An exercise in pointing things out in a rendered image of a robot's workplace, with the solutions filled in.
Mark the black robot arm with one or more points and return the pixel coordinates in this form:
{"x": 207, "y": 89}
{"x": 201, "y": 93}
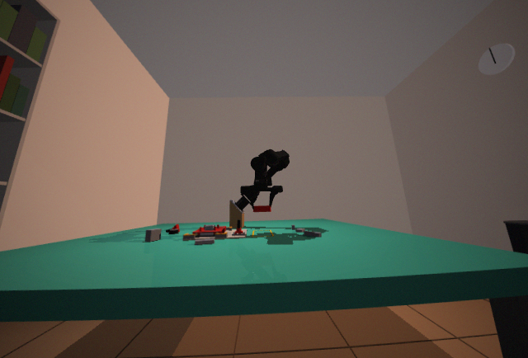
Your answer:
{"x": 277, "y": 161}

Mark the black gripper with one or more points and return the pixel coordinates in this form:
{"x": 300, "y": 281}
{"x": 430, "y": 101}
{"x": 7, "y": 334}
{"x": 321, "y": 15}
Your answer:
{"x": 248, "y": 190}

